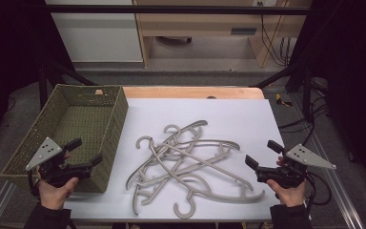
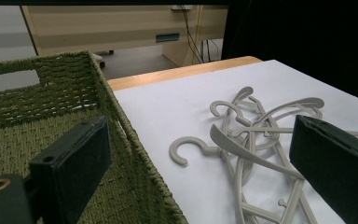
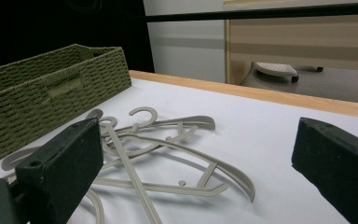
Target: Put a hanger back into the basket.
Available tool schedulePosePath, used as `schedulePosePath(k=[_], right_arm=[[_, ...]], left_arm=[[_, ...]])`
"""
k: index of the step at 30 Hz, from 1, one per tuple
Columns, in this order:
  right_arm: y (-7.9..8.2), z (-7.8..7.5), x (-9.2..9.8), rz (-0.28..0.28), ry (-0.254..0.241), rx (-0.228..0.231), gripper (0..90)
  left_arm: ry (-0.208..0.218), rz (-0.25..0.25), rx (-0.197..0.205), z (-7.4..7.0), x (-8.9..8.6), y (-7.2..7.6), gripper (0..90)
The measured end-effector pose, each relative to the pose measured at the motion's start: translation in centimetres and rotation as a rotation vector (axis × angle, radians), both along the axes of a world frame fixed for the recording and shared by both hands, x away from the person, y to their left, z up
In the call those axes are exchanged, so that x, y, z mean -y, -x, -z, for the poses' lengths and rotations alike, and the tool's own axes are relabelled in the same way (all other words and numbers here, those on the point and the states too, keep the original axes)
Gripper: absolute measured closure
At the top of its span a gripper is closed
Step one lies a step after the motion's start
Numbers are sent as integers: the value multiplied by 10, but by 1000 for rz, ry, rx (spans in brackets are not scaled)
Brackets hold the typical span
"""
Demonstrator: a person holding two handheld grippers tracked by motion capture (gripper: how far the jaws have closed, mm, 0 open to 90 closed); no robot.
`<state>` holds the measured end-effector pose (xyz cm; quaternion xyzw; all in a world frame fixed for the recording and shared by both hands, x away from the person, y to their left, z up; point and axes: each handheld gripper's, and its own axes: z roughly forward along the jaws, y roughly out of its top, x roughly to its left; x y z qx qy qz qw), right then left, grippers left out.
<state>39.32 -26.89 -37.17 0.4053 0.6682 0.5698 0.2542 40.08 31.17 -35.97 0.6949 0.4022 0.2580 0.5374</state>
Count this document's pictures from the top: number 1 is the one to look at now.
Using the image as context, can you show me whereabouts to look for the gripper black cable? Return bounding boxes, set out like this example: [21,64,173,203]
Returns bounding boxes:
[304,171,334,206]
[27,171,43,199]

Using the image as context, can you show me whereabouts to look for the person's left hand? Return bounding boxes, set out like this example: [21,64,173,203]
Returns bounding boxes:
[37,177,80,212]

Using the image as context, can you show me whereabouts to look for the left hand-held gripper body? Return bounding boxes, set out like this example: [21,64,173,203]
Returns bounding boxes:
[25,136,93,188]

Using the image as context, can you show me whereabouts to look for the black metal stand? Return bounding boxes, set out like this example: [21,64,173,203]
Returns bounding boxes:
[250,61,315,122]
[37,59,97,110]

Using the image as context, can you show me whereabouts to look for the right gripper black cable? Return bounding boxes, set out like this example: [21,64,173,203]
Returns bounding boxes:
[304,171,334,206]

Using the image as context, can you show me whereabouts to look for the light wooden desk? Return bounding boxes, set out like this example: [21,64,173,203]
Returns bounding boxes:
[132,0,313,69]

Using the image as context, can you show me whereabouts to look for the white cabinet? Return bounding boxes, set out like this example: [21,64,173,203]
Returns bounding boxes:
[44,0,144,63]

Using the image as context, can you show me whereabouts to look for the hanging black wall cables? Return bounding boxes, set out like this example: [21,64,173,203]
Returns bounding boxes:
[256,1,297,68]

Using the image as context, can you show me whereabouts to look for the black curtain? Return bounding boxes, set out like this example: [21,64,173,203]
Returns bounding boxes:
[285,0,366,195]
[0,0,75,154]

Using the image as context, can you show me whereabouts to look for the person's right hand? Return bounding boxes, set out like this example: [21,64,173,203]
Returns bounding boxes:
[266,179,307,208]

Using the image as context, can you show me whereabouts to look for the black horizontal frame bar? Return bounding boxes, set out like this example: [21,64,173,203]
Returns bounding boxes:
[43,4,313,15]

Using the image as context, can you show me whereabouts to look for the black floor cables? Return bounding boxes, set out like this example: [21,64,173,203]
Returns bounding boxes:
[278,77,330,148]

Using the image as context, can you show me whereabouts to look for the green woven basket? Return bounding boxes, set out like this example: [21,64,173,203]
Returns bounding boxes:
[0,83,130,194]

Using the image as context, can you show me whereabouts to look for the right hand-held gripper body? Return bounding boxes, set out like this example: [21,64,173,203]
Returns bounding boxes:
[255,143,337,189]

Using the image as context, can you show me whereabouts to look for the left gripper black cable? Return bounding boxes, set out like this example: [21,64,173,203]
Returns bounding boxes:
[27,171,43,199]

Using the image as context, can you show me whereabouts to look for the wooden table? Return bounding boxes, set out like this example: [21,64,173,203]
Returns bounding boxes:
[122,86,265,100]

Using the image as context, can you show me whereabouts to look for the yellow and black tool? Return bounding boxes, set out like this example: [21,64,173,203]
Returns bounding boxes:
[274,93,294,108]

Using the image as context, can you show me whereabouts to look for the white board mat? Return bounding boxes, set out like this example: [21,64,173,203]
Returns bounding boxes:
[64,97,285,222]

